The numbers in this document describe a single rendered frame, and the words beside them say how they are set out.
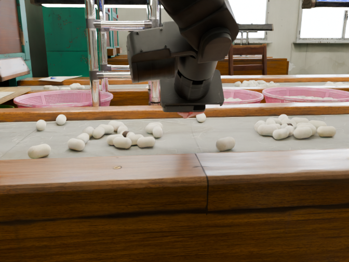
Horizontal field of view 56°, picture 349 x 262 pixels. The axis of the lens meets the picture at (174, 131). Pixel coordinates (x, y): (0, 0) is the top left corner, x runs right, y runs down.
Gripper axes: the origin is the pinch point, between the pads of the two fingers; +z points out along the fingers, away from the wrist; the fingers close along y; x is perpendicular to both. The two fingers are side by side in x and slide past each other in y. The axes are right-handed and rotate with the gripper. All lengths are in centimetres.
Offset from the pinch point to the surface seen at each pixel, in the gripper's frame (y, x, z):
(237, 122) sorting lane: -13.7, -3.7, 11.8
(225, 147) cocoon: -5.4, 9.0, -4.3
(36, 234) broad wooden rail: 20.7, 22.7, -13.4
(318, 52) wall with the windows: -299, -318, 374
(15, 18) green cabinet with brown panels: 60, -80, 58
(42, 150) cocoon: 23.8, 8.4, -4.3
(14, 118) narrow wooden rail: 37.0, -8.1, 15.4
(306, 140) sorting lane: -22.3, 6.2, 0.4
